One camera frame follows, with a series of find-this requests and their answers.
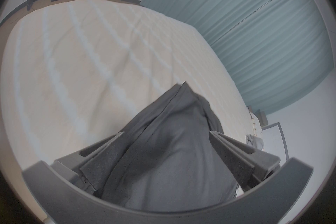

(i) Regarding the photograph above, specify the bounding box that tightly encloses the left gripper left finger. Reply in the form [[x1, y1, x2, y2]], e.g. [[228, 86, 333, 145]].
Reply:
[[54, 132, 125, 193]]

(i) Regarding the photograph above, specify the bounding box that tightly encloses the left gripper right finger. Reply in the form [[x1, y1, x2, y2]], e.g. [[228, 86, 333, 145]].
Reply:
[[209, 131, 281, 188]]

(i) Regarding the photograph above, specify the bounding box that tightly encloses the black T-shirt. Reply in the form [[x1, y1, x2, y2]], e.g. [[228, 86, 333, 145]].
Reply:
[[93, 81, 244, 211]]

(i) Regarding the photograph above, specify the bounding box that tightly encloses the bed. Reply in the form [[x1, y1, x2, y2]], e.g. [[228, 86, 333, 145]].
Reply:
[[0, 0, 289, 218]]

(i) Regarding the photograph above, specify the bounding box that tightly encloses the grey garment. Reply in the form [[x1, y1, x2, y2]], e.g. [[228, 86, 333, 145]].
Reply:
[[245, 134, 264, 150]]

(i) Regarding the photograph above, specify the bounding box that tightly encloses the white printed pillow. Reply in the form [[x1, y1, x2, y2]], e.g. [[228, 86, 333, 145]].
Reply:
[[248, 111, 263, 137]]

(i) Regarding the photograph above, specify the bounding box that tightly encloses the grey bedside table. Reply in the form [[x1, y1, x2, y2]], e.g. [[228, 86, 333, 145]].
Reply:
[[247, 105, 268, 120]]

